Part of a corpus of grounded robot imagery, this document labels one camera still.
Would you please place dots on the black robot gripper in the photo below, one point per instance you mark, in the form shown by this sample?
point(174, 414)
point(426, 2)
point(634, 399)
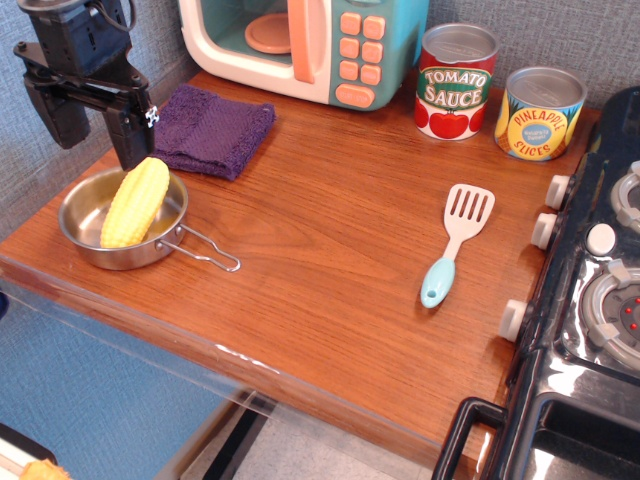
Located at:
point(86, 45)

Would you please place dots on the white spatula teal handle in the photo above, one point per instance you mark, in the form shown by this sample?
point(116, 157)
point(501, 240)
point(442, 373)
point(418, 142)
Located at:
point(466, 212)

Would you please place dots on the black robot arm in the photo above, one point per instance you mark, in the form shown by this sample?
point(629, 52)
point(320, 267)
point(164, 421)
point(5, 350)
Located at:
point(78, 62)

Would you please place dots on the yellow toy corn cob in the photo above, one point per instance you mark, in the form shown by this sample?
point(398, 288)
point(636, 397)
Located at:
point(135, 204)

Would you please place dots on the small steel frying pan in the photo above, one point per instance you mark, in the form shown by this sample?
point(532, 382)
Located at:
point(84, 210)

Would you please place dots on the purple folded cloth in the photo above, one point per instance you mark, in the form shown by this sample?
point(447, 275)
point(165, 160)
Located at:
point(201, 132)

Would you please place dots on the toy microwave teal and cream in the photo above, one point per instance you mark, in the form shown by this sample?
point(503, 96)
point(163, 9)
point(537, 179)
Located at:
point(349, 54)

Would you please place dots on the orange object bottom left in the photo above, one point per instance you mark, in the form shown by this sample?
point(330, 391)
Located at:
point(43, 470)

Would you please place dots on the tomato sauce can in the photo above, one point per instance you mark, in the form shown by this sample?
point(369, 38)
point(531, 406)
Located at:
point(455, 74)

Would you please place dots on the pineapple slices can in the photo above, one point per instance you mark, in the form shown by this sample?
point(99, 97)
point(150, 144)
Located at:
point(539, 112)

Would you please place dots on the black toy stove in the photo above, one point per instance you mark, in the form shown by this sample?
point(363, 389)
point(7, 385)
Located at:
point(572, 409)

